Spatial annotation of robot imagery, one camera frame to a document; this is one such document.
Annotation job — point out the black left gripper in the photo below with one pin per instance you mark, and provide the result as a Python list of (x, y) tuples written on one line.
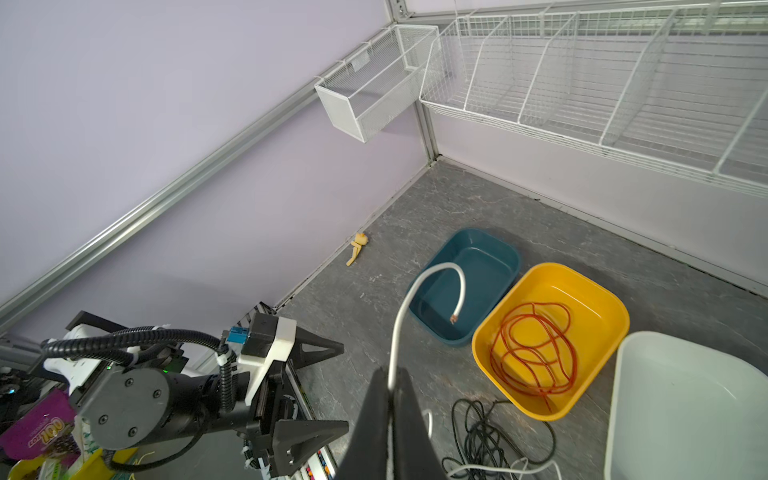
[(280, 444)]

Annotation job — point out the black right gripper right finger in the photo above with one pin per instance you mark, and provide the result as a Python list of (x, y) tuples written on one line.
[(413, 454)]

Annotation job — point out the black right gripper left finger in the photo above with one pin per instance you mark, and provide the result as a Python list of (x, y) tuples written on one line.
[(366, 457)]

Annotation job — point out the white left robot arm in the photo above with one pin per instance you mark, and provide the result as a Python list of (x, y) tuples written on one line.
[(145, 385)]

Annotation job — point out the yellow toy figure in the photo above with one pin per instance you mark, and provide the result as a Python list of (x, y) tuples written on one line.
[(358, 243)]

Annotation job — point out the yellow plastic tub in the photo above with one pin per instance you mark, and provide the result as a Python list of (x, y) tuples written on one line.
[(548, 338)]

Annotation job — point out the teal plastic tub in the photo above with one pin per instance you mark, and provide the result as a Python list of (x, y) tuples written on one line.
[(490, 266)]

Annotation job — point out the colourful snack packets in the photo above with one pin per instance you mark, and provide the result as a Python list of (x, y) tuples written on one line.
[(52, 442)]

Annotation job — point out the white plastic tub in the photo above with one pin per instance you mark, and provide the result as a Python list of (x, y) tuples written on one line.
[(680, 410)]

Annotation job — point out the white mesh box basket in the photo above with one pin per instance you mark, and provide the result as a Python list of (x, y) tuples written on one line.
[(367, 90)]

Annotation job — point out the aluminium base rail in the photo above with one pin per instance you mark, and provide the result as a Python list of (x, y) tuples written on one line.
[(241, 379)]

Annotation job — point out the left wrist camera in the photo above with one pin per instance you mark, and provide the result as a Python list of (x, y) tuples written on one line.
[(268, 339)]

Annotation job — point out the white wire shelf basket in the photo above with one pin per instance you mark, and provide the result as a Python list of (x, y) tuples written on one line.
[(676, 89)]

